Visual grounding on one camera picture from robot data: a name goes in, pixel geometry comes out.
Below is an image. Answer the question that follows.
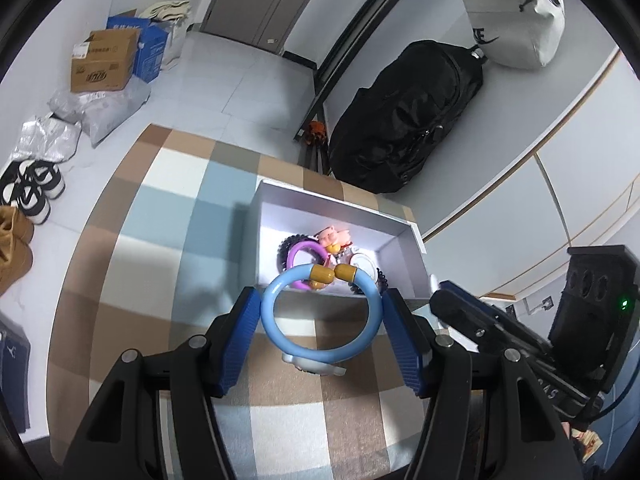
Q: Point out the white duffel bag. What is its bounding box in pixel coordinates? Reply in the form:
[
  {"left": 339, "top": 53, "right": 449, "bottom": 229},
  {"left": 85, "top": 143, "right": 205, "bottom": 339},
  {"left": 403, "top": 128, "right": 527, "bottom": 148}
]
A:
[{"left": 456, "top": 0, "right": 566, "bottom": 70}]

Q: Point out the black and orange tripod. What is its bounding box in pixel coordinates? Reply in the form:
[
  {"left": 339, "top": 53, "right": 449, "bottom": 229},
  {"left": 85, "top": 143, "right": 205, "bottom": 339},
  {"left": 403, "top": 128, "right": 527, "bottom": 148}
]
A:
[{"left": 295, "top": 120, "right": 331, "bottom": 176}]

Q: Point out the dark blue box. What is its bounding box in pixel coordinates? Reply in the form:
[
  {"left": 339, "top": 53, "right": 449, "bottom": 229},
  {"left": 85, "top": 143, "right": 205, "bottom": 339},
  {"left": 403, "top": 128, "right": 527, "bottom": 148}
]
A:
[{"left": 0, "top": 317, "right": 31, "bottom": 431}]

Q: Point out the beige tote bag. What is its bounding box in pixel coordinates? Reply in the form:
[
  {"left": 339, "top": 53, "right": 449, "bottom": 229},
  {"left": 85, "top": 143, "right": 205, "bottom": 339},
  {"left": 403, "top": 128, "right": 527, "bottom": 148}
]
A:
[{"left": 137, "top": 1, "right": 193, "bottom": 23}]

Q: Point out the white ring toy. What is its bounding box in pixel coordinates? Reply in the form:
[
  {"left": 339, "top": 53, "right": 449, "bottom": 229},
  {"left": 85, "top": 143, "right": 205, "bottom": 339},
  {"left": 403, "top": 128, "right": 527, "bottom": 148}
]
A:
[{"left": 349, "top": 252, "right": 377, "bottom": 282}]

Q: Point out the black backpack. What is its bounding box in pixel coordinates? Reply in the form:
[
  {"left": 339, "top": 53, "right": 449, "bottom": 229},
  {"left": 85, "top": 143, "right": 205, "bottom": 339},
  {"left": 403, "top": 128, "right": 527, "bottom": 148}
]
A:
[{"left": 327, "top": 40, "right": 486, "bottom": 193}]

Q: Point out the light blue bracelet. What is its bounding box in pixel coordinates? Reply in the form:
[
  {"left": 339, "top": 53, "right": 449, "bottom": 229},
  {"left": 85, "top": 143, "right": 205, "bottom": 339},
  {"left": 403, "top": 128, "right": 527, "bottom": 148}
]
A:
[{"left": 261, "top": 263, "right": 385, "bottom": 377}]

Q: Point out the checked tablecloth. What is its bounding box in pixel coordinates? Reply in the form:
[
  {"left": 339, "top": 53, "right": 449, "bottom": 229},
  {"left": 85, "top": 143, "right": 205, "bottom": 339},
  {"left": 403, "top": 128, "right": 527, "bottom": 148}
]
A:
[{"left": 47, "top": 125, "right": 501, "bottom": 480}]

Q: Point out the white plastic bag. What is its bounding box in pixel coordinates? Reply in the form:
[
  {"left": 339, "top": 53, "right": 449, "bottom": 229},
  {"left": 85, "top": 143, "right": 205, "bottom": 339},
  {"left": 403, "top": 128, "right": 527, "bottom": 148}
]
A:
[{"left": 162, "top": 17, "right": 188, "bottom": 68}]

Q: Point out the brown cardboard box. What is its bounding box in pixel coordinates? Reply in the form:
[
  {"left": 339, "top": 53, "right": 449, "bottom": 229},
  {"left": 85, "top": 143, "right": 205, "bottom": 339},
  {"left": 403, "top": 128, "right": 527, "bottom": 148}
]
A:
[{"left": 70, "top": 28, "right": 142, "bottom": 93}]

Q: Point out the silver plastic bag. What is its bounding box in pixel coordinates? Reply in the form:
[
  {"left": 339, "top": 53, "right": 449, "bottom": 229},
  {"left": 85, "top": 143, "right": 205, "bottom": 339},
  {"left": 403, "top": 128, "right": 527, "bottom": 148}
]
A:
[{"left": 12, "top": 116, "right": 81, "bottom": 163}]

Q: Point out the black and white sneaker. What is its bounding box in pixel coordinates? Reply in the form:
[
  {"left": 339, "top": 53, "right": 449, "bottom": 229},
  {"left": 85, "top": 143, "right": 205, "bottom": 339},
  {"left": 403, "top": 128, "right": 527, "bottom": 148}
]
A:
[
  {"left": 0, "top": 180, "right": 51, "bottom": 226},
  {"left": 0, "top": 160, "right": 66, "bottom": 201}
]

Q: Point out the purple bracelet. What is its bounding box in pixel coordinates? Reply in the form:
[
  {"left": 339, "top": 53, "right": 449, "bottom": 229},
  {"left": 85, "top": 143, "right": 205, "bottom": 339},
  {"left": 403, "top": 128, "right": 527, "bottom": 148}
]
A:
[{"left": 286, "top": 241, "right": 331, "bottom": 291}]

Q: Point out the black coil hair tie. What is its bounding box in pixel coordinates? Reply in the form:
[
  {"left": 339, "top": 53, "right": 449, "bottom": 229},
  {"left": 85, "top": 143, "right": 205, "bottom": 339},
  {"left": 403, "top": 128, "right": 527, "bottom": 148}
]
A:
[{"left": 350, "top": 270, "right": 392, "bottom": 293}]

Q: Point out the grey door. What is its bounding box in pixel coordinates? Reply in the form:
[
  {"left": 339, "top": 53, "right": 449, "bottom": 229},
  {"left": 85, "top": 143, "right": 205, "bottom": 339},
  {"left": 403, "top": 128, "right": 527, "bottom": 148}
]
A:
[{"left": 202, "top": 0, "right": 331, "bottom": 56}]

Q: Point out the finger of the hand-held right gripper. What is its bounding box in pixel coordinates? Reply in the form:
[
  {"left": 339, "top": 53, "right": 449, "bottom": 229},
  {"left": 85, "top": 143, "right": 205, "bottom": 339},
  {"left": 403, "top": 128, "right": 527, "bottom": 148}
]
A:
[{"left": 432, "top": 282, "right": 551, "bottom": 361}]

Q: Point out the grey cardboard box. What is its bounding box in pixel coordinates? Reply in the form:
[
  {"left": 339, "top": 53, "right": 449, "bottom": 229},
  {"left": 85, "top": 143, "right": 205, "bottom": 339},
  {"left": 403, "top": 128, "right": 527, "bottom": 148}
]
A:
[{"left": 241, "top": 178, "right": 432, "bottom": 301}]

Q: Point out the brown boot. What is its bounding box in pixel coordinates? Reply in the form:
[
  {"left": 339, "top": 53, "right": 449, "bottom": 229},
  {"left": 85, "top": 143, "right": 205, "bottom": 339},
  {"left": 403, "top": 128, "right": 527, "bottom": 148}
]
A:
[
  {"left": 0, "top": 205, "right": 36, "bottom": 242},
  {"left": 0, "top": 235, "right": 33, "bottom": 296}
]

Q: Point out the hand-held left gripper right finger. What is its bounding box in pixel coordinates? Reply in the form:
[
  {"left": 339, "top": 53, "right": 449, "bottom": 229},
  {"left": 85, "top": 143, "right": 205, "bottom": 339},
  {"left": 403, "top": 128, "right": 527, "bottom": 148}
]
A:
[{"left": 382, "top": 288, "right": 586, "bottom": 480}]

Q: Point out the blue cardboard box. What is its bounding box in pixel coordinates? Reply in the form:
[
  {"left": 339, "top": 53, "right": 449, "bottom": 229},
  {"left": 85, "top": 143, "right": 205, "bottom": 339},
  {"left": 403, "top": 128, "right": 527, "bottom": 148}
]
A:
[{"left": 106, "top": 7, "right": 170, "bottom": 84}]

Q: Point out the blue gripper cable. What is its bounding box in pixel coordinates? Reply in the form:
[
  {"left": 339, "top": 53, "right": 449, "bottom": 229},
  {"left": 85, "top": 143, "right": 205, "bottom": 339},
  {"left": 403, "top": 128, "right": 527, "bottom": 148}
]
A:
[{"left": 580, "top": 340, "right": 640, "bottom": 421}]

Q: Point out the black metal frame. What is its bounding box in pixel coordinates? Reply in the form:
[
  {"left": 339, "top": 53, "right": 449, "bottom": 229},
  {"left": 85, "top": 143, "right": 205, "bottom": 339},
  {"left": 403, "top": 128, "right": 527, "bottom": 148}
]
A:
[{"left": 300, "top": 0, "right": 431, "bottom": 136}]

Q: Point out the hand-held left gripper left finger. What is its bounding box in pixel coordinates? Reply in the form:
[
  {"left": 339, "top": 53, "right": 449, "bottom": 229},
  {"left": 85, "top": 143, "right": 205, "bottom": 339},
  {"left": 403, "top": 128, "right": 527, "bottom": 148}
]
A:
[{"left": 65, "top": 287, "right": 263, "bottom": 480}]

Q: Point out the grey mailer bag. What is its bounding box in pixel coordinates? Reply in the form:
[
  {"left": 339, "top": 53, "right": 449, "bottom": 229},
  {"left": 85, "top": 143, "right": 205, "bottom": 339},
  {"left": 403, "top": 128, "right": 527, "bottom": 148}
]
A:
[{"left": 47, "top": 80, "right": 151, "bottom": 148}]

